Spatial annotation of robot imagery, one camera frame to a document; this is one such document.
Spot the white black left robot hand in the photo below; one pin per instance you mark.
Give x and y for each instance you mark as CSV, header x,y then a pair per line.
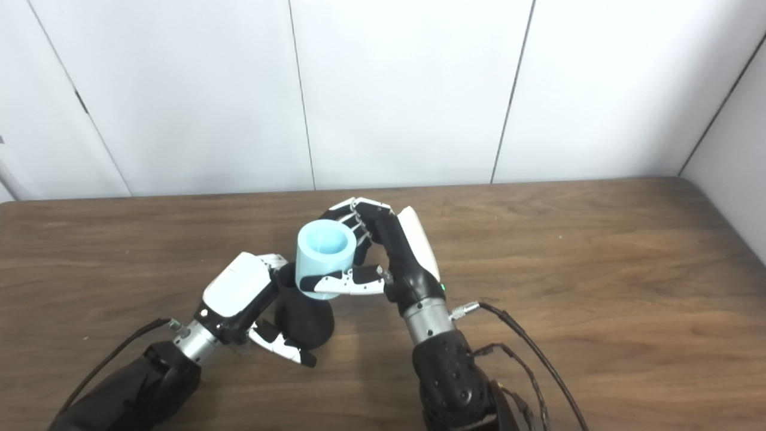
x,y
236,287

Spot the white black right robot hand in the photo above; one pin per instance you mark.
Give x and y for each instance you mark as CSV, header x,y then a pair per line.
x,y
413,257

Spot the black funnel-shaped nozzle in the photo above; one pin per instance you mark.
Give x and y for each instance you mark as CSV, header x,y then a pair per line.
x,y
305,323

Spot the light blue cylinder cup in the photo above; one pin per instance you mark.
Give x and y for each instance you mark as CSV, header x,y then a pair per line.
x,y
323,263

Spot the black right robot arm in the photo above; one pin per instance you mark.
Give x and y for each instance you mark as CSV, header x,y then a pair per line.
x,y
449,371

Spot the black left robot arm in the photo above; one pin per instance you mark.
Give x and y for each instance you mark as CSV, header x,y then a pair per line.
x,y
137,389

